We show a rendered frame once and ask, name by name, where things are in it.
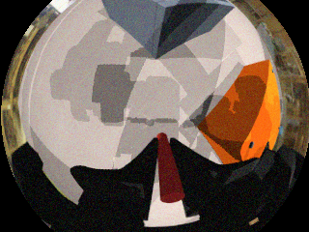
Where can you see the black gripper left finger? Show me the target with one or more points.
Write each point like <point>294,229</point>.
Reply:
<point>133,183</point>

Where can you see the dark red peg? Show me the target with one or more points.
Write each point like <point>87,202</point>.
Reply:
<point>170,184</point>

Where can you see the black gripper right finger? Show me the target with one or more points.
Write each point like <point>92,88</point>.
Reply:
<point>202,179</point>

